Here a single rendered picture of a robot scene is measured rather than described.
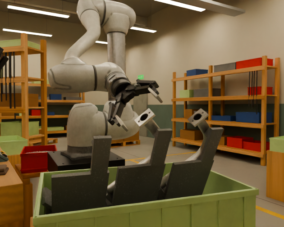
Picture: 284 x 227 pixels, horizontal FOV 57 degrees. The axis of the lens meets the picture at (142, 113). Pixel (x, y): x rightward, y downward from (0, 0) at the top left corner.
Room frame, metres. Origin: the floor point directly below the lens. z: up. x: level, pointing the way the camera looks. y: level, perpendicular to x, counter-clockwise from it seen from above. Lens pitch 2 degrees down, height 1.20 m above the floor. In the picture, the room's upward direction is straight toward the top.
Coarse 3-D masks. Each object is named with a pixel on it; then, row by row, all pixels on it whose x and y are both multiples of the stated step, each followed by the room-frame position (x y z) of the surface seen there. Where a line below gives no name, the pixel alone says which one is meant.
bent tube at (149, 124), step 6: (144, 114) 0.75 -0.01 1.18; (150, 114) 0.73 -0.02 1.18; (138, 120) 0.74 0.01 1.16; (144, 120) 0.73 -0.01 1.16; (150, 120) 0.74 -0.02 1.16; (150, 126) 0.74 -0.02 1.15; (156, 126) 0.76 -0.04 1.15; (150, 156) 0.81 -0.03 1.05; (144, 162) 0.81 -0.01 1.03; (108, 186) 0.80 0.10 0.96; (114, 186) 0.80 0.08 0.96
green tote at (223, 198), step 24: (168, 168) 1.11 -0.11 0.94; (216, 192) 0.94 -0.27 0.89; (240, 192) 0.74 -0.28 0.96; (48, 216) 0.57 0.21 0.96; (72, 216) 0.59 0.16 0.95; (96, 216) 0.61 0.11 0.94; (120, 216) 0.63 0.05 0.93; (144, 216) 0.65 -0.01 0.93; (168, 216) 0.67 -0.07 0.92; (192, 216) 0.69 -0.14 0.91; (216, 216) 0.72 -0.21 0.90; (240, 216) 0.75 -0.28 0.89
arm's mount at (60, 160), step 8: (48, 152) 1.43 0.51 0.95; (56, 152) 1.43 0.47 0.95; (112, 152) 1.46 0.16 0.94; (48, 160) 1.41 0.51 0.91; (56, 160) 1.25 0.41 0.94; (64, 160) 1.26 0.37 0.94; (72, 160) 1.26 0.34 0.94; (80, 160) 1.26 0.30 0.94; (88, 160) 1.27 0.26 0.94; (112, 160) 1.28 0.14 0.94; (120, 160) 1.30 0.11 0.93; (48, 168) 1.41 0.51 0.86; (56, 168) 1.19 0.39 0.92; (64, 168) 1.17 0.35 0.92; (72, 168) 1.19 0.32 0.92; (80, 168) 1.20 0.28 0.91; (88, 168) 1.22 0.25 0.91
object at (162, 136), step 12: (156, 132) 0.73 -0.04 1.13; (168, 132) 0.74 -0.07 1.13; (156, 144) 0.74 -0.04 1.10; (168, 144) 0.76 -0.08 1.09; (156, 156) 0.76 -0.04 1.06; (120, 168) 0.73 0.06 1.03; (132, 168) 0.74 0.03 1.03; (144, 168) 0.76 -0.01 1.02; (156, 168) 0.78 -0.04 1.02; (120, 180) 0.75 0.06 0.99; (132, 180) 0.76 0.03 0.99; (144, 180) 0.78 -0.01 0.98; (156, 180) 0.80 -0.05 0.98; (120, 192) 0.77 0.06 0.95; (132, 192) 0.78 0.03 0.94; (144, 192) 0.80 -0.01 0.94; (156, 192) 0.82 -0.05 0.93; (108, 204) 0.78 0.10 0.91; (120, 204) 0.79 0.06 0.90
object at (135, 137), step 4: (132, 136) 7.97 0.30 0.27; (136, 136) 8.07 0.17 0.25; (112, 140) 7.52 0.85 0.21; (116, 140) 7.62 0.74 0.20; (120, 140) 7.71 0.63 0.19; (124, 140) 7.80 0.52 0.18; (128, 140) 7.89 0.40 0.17; (132, 140) 7.97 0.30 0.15; (136, 140) 8.05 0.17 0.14; (112, 144) 8.03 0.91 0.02; (116, 144) 8.01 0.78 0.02; (120, 144) 8.10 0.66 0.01; (124, 144) 7.77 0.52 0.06; (132, 144) 8.03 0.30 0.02; (136, 144) 8.04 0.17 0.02
